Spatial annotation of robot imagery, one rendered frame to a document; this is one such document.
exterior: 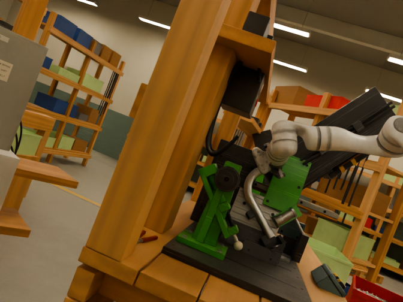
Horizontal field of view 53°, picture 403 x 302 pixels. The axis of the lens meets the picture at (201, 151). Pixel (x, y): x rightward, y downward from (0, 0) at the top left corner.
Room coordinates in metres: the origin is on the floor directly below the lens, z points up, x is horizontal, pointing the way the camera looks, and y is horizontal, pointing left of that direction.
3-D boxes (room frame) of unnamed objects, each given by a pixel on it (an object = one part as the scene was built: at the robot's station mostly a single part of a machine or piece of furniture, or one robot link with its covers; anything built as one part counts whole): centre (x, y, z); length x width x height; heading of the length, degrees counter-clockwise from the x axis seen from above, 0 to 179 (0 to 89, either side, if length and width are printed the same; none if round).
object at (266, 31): (1.32, -0.03, 1.59); 0.15 x 0.07 x 0.07; 172
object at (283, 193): (1.49, -0.34, 1.17); 0.13 x 0.12 x 0.20; 172
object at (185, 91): (1.62, 0.01, 1.36); 1.49 x 0.09 x 0.97; 172
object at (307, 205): (1.64, -0.40, 1.11); 0.39 x 0.16 x 0.03; 82
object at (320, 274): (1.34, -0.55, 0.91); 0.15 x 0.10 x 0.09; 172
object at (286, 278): (1.58, -0.29, 0.89); 1.10 x 0.42 x 0.02; 172
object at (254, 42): (1.61, -0.03, 1.52); 0.90 x 0.25 x 0.04; 172
